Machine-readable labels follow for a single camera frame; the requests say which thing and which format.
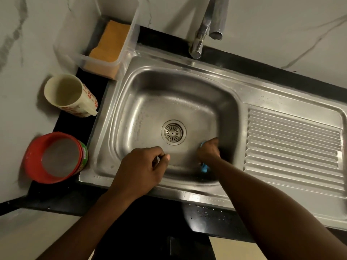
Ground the person's left hand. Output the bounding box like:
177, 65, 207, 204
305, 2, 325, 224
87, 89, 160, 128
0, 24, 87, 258
110, 146, 171, 202

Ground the person's right hand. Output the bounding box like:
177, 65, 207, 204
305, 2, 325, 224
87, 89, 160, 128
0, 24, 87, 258
196, 137, 222, 164

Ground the blue brush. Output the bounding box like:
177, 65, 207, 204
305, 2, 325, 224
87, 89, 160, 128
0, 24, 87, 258
200, 142, 210, 173

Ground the stainless steel sink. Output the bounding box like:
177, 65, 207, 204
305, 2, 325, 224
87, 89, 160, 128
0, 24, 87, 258
78, 43, 347, 232

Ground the cream floral mug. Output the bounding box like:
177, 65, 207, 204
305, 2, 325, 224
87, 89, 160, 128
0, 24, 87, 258
44, 74, 98, 118

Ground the chrome faucet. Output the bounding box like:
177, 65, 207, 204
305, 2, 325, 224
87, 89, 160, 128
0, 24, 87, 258
189, 0, 230, 59

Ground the orange sponge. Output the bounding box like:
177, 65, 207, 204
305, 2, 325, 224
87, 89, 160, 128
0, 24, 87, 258
84, 20, 131, 78

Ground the person's left forearm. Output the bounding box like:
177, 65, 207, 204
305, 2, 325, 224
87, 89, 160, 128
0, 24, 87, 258
37, 193, 133, 260

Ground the person's right forearm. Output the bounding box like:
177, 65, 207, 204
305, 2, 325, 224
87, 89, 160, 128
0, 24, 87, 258
209, 157, 347, 260

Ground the person's black clothing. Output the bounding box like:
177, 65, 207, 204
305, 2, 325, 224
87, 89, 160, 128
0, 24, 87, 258
92, 203, 217, 260

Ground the round metal drain strainer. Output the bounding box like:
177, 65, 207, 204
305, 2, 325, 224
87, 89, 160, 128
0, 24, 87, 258
160, 120, 187, 146

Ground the red round soap tub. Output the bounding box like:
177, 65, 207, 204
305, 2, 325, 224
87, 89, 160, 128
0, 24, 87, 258
23, 132, 89, 185

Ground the grey metal appliance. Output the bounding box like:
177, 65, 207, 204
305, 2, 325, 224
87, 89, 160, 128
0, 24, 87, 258
0, 208, 95, 260

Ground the clear plastic container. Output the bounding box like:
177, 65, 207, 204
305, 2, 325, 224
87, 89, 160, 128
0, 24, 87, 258
53, 0, 141, 81

